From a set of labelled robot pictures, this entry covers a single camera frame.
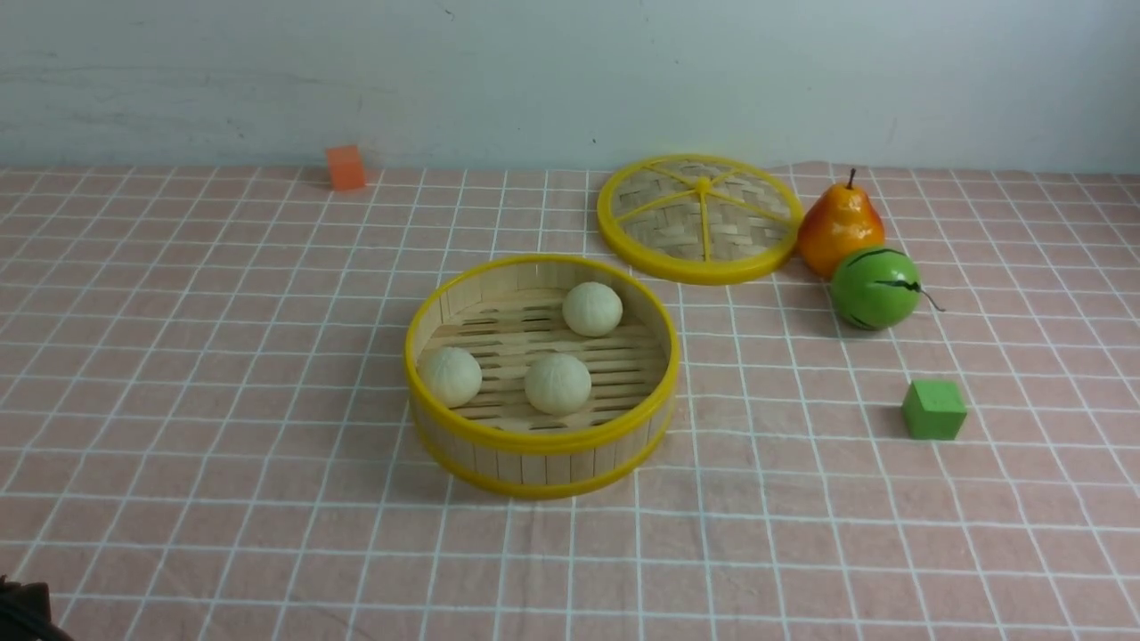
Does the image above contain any yellow-rimmed bamboo steamer tray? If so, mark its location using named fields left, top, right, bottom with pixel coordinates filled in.
left=404, top=253, right=679, bottom=500

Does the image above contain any green cube block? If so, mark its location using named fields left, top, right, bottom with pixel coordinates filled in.
left=901, top=378, right=968, bottom=441

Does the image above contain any yellow-rimmed woven steamer lid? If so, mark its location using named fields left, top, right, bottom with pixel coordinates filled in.
left=596, top=153, right=803, bottom=287

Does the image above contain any white bun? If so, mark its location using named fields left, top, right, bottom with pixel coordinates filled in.
left=417, top=346, right=482, bottom=409
left=524, top=352, right=593, bottom=417
left=562, top=281, right=622, bottom=336

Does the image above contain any orange yellow toy pear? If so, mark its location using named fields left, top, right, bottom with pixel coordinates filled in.
left=795, top=167, right=886, bottom=281

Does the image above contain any pink checkered tablecloth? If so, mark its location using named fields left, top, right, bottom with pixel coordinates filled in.
left=1, top=167, right=1139, bottom=640

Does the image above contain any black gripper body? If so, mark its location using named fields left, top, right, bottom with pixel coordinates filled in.
left=1, top=577, right=73, bottom=641

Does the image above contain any green toy watermelon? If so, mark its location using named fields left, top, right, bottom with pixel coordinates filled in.
left=829, top=245, right=946, bottom=331

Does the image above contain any orange cube block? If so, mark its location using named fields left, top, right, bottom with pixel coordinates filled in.
left=325, top=143, right=367, bottom=190

